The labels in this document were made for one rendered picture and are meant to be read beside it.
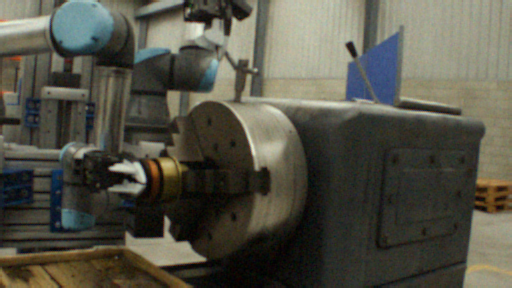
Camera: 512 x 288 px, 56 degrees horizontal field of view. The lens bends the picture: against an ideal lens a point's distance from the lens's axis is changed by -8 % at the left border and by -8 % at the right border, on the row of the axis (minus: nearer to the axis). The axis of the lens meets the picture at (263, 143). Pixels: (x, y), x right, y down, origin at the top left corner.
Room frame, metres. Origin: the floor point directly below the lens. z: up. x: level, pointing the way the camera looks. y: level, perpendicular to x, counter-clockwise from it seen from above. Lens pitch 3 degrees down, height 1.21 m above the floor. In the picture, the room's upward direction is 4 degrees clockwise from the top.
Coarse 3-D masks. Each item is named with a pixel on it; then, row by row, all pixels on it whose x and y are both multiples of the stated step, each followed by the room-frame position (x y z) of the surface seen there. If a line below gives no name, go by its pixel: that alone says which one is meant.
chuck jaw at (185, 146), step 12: (180, 120) 1.04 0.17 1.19; (192, 120) 1.06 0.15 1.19; (180, 132) 1.02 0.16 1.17; (192, 132) 1.04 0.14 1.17; (168, 144) 1.02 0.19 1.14; (180, 144) 1.00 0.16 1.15; (192, 144) 1.02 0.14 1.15; (180, 156) 0.99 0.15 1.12; (192, 156) 1.00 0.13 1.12; (204, 156) 1.02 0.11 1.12; (192, 168) 1.03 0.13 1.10; (204, 168) 1.05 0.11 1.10
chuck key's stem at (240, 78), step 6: (240, 60) 1.01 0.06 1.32; (246, 60) 1.01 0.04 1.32; (240, 66) 1.01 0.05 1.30; (246, 66) 1.01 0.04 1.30; (240, 72) 1.01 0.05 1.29; (240, 78) 1.01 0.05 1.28; (246, 78) 1.02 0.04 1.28; (234, 84) 1.02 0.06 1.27; (240, 84) 1.01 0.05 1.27; (234, 90) 1.02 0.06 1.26; (240, 90) 1.01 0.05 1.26; (234, 96) 1.02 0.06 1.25; (240, 96) 1.02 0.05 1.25
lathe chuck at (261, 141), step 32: (224, 128) 0.97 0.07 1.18; (256, 128) 0.94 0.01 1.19; (224, 160) 0.97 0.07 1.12; (256, 160) 0.90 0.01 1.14; (288, 160) 0.95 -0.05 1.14; (256, 192) 0.91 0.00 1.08; (288, 192) 0.94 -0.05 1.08; (224, 224) 0.96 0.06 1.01; (256, 224) 0.91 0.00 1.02; (224, 256) 0.95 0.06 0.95
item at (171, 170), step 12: (168, 156) 0.96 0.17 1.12; (144, 168) 0.91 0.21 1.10; (156, 168) 0.91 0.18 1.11; (168, 168) 0.92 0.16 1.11; (180, 168) 0.93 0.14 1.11; (156, 180) 0.90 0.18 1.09; (168, 180) 0.91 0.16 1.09; (180, 180) 0.92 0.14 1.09; (144, 192) 0.90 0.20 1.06; (156, 192) 0.91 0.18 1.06; (168, 192) 0.92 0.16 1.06; (180, 192) 0.93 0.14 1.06; (168, 204) 0.95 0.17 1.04
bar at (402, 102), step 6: (396, 96) 1.08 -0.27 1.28; (396, 102) 1.08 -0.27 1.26; (402, 102) 1.07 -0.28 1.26; (408, 102) 1.09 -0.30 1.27; (414, 102) 1.11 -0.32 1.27; (420, 102) 1.12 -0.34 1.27; (426, 102) 1.14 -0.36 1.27; (432, 102) 1.17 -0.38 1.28; (408, 108) 1.11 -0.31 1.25; (414, 108) 1.12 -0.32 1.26; (420, 108) 1.13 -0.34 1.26; (426, 108) 1.14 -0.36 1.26; (432, 108) 1.16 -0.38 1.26; (438, 108) 1.18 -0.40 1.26; (444, 108) 1.19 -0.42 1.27; (450, 108) 1.21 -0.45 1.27; (456, 108) 1.24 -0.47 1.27; (450, 114) 1.23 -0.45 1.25; (456, 114) 1.25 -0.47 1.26
